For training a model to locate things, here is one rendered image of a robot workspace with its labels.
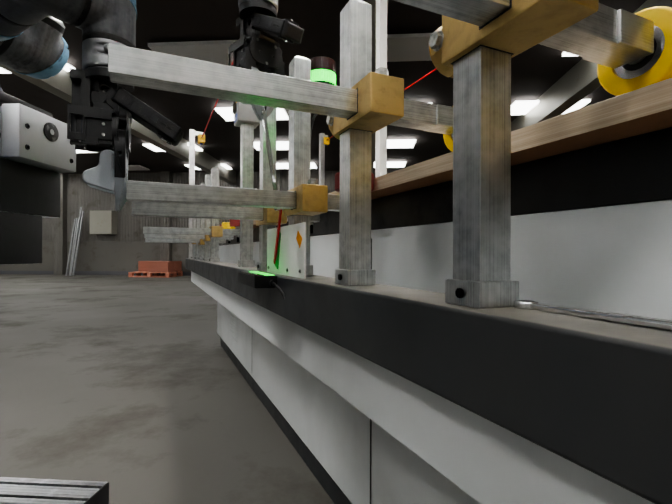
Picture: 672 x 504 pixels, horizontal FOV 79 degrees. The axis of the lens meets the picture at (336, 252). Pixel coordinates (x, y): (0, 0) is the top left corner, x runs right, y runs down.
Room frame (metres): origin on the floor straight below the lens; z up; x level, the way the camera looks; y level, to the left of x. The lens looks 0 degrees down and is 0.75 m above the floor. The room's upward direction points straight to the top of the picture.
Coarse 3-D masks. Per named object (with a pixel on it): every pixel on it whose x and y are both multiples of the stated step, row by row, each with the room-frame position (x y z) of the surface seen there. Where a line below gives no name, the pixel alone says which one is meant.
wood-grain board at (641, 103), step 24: (624, 96) 0.39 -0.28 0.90; (648, 96) 0.37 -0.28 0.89; (552, 120) 0.46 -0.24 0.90; (576, 120) 0.43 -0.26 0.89; (600, 120) 0.41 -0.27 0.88; (624, 120) 0.39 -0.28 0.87; (648, 120) 0.38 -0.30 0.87; (528, 144) 0.49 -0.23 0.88; (552, 144) 0.47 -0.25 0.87; (576, 144) 0.47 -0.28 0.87; (408, 168) 0.72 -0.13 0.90; (432, 168) 0.66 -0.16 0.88; (336, 192) 1.01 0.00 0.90; (384, 192) 0.85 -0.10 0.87
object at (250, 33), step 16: (256, 0) 0.74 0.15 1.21; (240, 16) 0.77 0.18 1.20; (272, 16) 0.77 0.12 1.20; (240, 32) 0.79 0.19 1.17; (256, 32) 0.76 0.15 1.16; (240, 48) 0.76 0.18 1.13; (256, 48) 0.74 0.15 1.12; (272, 48) 0.76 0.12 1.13; (256, 64) 0.75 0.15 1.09; (272, 64) 0.76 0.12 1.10
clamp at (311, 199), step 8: (304, 184) 0.73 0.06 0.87; (312, 184) 0.74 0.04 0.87; (296, 192) 0.76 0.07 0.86; (304, 192) 0.73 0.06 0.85; (312, 192) 0.74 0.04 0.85; (320, 192) 0.74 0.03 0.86; (296, 200) 0.76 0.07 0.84; (304, 200) 0.73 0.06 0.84; (312, 200) 0.74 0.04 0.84; (320, 200) 0.74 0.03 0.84; (296, 208) 0.76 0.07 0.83; (304, 208) 0.73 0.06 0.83; (312, 208) 0.74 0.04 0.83; (320, 208) 0.74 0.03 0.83
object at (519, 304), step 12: (516, 300) 0.34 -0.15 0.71; (528, 300) 0.34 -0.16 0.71; (564, 312) 0.30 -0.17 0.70; (576, 312) 0.29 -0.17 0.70; (588, 312) 0.28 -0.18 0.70; (600, 312) 0.28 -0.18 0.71; (612, 312) 0.28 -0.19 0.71; (636, 324) 0.26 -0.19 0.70; (648, 324) 0.25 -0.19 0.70; (660, 324) 0.24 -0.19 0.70
